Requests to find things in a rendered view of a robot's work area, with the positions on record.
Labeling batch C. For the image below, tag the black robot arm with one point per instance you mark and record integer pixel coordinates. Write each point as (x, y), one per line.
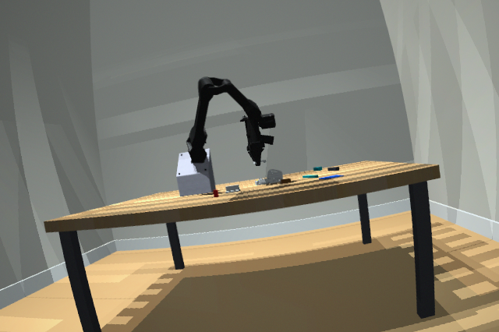
(206, 91)

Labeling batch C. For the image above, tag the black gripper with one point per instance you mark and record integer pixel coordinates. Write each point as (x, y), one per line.
(254, 147)

